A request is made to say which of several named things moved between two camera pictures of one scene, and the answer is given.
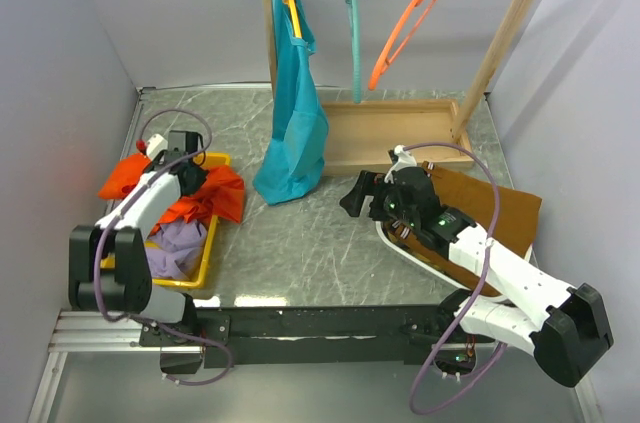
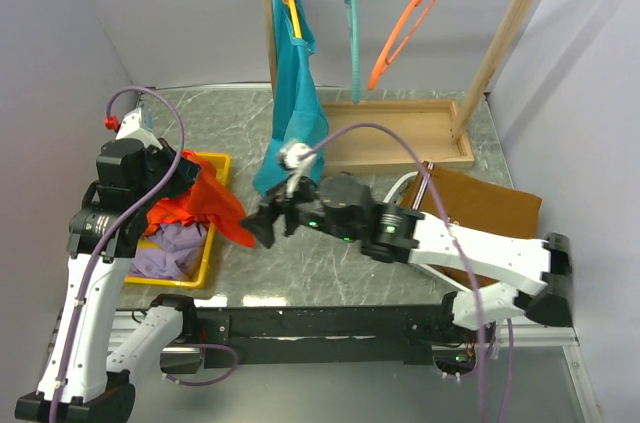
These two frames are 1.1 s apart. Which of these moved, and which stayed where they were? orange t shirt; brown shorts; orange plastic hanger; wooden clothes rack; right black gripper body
Moved: right black gripper body; orange t shirt
Stayed: wooden clothes rack; brown shorts; orange plastic hanger
